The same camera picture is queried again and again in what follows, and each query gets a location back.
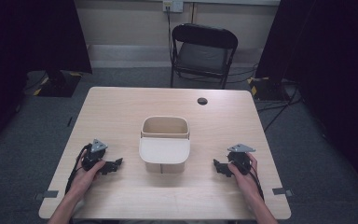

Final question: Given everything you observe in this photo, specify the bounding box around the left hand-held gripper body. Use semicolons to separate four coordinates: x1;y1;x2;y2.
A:
81;138;109;172

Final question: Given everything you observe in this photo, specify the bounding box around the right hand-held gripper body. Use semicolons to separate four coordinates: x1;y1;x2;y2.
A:
227;143;256;175

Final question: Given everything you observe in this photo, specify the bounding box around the beige plastic bin with lid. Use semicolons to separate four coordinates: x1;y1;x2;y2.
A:
138;115;191;175

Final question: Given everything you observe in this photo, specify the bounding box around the person's right hand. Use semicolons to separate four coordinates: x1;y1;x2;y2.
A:
227;151;262;200

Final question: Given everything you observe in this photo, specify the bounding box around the person's left hand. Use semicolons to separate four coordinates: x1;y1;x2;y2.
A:
69;151;107;198

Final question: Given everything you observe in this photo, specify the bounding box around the grey tape strip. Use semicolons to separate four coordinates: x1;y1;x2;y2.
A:
271;187;294;198
34;189;60;201

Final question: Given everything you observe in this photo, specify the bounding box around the black stand base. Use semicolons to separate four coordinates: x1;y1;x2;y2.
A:
32;69;83;98
247;76;293;102

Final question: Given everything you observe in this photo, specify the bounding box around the black folding chair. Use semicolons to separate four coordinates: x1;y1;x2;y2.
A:
169;22;240;91

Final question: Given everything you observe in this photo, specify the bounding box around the black curtain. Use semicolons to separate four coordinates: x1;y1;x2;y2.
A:
255;0;358;197
0;0;93;157

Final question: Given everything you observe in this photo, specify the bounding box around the left hand-held gripper cable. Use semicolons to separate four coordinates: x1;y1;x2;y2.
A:
64;143;93;195

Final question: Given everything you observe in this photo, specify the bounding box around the hand-held gripper cable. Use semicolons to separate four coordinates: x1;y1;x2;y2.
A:
236;160;265;202
64;143;93;195

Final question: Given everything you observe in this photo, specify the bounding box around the right hand-held gripper cable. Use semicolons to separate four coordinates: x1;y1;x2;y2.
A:
236;160;265;202

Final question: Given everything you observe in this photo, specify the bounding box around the black floor cable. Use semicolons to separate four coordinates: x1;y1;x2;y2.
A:
255;87;302;133

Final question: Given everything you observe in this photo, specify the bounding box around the black power cable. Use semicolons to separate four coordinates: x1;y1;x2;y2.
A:
165;5;173;63

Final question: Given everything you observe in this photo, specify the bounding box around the white wall socket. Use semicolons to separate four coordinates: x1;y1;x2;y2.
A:
162;0;185;14

